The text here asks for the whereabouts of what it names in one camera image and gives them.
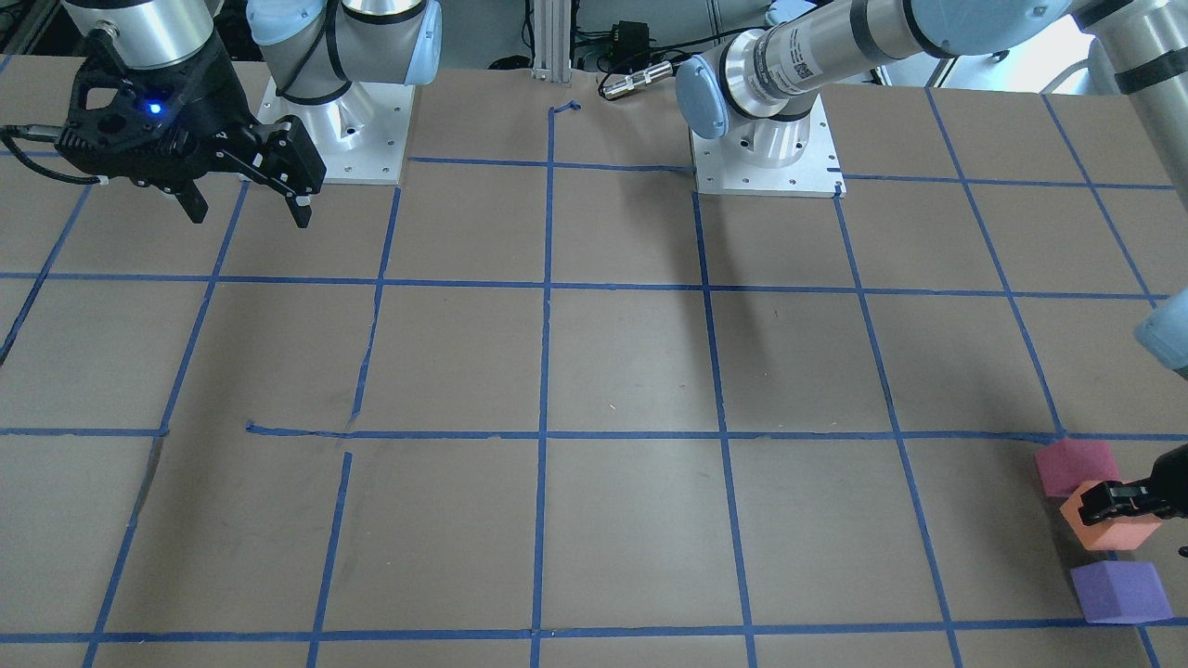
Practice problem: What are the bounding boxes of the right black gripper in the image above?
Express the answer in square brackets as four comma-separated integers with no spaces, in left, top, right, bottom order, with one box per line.
[53,29,327,229]

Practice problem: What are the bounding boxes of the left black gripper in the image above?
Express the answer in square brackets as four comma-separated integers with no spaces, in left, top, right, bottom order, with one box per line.
[1078,445,1187,527]

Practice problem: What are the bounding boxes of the orange foam cube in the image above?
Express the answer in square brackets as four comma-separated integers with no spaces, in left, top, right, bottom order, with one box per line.
[1060,481,1163,552]

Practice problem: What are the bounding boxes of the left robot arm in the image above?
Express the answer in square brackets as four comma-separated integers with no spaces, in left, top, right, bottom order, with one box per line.
[676,1,1184,443]

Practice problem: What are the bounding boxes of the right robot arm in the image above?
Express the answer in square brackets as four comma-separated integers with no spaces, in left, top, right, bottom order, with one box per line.
[53,1,443,228]

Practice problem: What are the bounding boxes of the red foam cube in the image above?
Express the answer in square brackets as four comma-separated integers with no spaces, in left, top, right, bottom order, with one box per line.
[1034,437,1121,498]

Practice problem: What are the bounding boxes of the purple foam cube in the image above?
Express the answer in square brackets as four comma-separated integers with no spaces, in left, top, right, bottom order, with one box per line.
[1069,559,1174,624]

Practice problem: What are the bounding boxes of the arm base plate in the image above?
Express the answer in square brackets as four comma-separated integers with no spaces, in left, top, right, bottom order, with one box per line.
[689,93,847,198]
[255,80,419,185]

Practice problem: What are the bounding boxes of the aluminium frame post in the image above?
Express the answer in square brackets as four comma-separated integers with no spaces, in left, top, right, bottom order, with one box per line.
[529,0,574,87]

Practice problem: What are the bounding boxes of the silver cable connector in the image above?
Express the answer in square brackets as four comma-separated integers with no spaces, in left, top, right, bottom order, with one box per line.
[598,59,675,101]

